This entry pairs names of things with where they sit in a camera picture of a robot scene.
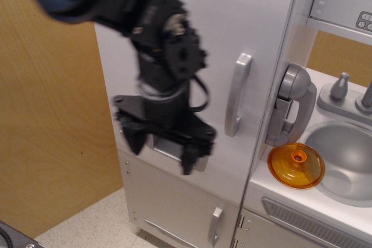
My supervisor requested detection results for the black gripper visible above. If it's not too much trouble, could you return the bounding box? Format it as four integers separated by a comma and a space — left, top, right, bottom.
113, 85, 216, 175

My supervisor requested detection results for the silver fridge door handle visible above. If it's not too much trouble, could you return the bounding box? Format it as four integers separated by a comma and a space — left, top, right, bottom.
224, 53, 252, 138

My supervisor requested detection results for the white toy fridge door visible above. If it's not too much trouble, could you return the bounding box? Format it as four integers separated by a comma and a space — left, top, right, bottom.
94, 0, 300, 206

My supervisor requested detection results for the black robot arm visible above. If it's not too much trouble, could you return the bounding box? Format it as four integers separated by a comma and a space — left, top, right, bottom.
37, 0, 216, 175

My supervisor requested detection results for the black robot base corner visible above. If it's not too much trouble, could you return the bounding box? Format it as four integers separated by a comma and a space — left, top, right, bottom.
1, 222, 39, 248

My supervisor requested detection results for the silver ice dispenser panel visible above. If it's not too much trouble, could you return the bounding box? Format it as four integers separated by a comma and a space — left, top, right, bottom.
146, 134, 209, 172

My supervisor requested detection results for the white lower freezer door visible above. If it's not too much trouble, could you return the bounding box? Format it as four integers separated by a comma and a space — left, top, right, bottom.
118, 151, 239, 247

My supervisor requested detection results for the white toy kitchen cabinet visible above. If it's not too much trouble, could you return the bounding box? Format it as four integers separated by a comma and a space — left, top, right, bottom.
234, 0, 371, 247

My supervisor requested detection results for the orange transparent pot lid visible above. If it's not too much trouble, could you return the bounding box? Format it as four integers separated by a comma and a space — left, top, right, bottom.
267, 143, 326, 189

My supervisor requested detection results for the grey toy telephone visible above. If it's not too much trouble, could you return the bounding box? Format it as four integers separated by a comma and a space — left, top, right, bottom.
265, 64, 317, 146

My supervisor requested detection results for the grey toy faucet set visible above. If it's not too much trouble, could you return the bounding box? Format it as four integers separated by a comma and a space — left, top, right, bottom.
317, 72, 371, 125

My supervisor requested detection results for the silver toy sink basin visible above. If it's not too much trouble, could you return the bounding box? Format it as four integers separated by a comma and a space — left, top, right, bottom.
299, 121, 371, 207

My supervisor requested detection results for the grey oven vent panel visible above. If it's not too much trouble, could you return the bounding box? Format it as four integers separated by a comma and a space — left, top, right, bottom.
261, 197, 371, 248

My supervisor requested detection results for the silver lower door handle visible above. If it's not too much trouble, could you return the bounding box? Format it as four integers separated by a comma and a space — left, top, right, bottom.
208, 207, 223, 247

